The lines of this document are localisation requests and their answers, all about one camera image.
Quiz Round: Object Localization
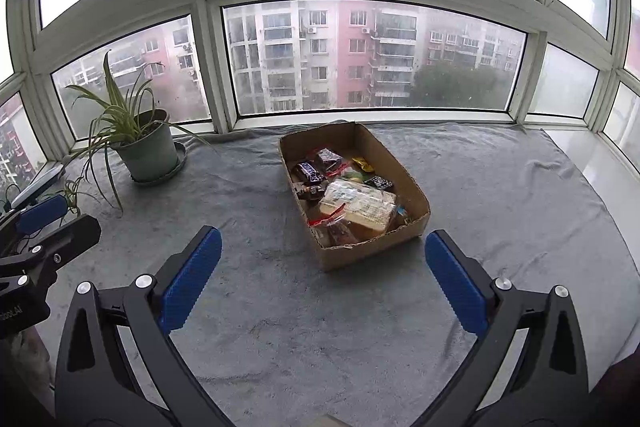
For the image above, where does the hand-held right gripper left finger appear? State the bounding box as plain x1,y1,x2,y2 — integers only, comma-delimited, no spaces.
54,225,236,427

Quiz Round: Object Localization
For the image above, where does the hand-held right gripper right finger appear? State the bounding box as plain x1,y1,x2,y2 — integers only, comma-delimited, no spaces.
415,229,591,427

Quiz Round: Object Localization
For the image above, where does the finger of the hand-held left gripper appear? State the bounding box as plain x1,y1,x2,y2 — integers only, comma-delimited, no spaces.
0,214,102,288
0,194,68,238

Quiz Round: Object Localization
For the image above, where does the cardboard box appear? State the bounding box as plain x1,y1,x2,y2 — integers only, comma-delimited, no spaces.
278,121,432,273

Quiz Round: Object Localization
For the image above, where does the clear bread package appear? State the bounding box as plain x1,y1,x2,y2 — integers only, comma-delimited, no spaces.
317,179,398,242

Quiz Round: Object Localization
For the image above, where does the phone on stand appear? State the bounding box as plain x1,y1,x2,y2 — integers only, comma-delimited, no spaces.
10,164,66,208

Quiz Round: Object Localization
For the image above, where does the potted spider plant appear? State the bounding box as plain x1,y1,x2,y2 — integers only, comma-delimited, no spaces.
52,49,211,215

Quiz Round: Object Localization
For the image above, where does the green pot saucer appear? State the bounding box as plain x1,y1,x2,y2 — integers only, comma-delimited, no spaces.
131,141,187,184

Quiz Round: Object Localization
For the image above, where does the grey blanket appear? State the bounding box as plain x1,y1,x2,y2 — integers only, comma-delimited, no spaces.
10,122,640,427

